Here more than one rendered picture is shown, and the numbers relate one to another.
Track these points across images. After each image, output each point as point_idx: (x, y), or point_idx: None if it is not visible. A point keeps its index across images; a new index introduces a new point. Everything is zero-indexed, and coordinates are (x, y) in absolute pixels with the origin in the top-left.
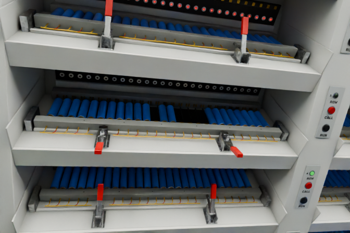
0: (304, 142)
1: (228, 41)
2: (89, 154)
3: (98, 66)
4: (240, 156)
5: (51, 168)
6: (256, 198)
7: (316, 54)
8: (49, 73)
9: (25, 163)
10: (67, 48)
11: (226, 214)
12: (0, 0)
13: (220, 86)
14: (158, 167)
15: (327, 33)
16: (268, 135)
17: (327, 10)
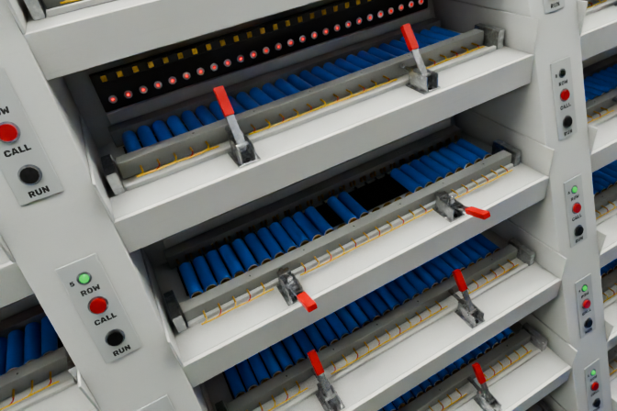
0: (550, 154)
1: (391, 66)
2: (287, 317)
3: (249, 192)
4: (487, 216)
5: None
6: (513, 260)
7: (514, 29)
8: None
9: (205, 376)
10: (202, 188)
11: (489, 302)
12: (85, 169)
13: None
14: None
15: None
16: (496, 167)
17: None
